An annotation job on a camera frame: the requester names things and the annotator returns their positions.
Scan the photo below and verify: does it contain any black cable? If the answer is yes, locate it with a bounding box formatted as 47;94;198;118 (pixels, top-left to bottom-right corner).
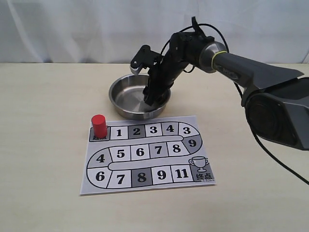
160;16;309;186

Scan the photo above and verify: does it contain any round stainless steel bowl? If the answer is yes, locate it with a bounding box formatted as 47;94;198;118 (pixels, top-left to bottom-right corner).
109;73;171;121

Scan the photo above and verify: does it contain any red cylinder game piece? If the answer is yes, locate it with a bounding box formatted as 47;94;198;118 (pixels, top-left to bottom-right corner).
91;115;107;138

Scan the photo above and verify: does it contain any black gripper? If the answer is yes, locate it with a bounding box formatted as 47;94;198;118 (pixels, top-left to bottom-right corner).
142;32;203;106

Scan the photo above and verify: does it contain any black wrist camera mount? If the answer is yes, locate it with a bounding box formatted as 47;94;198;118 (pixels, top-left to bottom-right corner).
130;44;162;75

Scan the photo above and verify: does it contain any printed paper game board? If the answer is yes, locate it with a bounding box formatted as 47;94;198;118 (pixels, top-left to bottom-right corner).
80;116;216;195

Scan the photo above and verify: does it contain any white backdrop curtain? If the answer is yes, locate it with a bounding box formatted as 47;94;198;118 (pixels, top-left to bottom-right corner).
0;0;309;63

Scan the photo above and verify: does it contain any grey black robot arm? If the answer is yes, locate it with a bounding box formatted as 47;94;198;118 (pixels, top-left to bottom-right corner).
141;32;309;150

